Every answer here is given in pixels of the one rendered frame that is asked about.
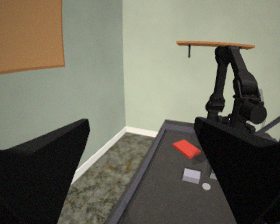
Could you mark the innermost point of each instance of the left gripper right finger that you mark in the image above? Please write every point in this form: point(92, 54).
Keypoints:
point(246, 166)

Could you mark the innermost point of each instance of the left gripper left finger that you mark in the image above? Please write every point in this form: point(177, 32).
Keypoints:
point(35, 176)

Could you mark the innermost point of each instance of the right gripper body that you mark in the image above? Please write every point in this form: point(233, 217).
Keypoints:
point(239, 122)

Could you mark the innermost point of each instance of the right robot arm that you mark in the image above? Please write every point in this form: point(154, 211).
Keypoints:
point(245, 87)

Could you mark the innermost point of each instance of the red rectangular block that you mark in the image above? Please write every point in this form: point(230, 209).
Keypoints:
point(186, 149)

